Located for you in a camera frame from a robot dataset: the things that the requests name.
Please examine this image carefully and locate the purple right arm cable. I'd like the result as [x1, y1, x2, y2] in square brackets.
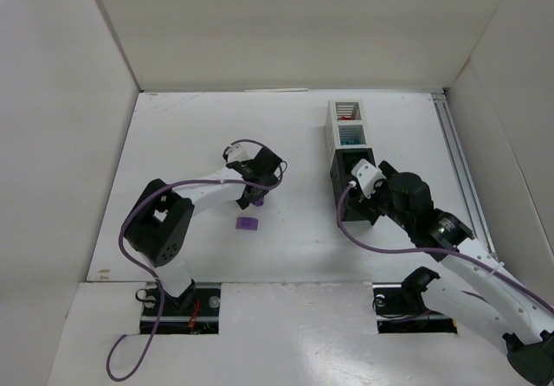
[336, 181, 554, 313]

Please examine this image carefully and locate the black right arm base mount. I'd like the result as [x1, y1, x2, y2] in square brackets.
[372, 267, 458, 334]

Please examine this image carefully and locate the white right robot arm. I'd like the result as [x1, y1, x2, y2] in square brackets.
[350, 159, 553, 385]

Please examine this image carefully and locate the black double-bin container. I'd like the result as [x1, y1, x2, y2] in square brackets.
[330, 148, 387, 225]

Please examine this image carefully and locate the purple rounded lego brick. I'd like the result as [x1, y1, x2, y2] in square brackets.
[235, 216, 259, 231]

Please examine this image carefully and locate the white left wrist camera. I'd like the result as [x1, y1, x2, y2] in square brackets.
[222, 143, 251, 164]

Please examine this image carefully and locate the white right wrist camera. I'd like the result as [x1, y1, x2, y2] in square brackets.
[351, 159, 385, 198]

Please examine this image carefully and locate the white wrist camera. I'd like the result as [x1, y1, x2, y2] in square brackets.
[222, 143, 251, 164]
[351, 159, 385, 198]

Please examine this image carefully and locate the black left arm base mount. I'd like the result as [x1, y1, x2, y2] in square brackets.
[135, 282, 222, 335]

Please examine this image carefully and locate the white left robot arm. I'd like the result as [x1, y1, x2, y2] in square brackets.
[119, 144, 286, 311]

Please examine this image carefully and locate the white double-bin container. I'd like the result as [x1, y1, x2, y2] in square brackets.
[325, 100, 372, 162]

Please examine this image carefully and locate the aluminium rail at table edge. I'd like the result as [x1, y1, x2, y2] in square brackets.
[431, 93, 498, 259]

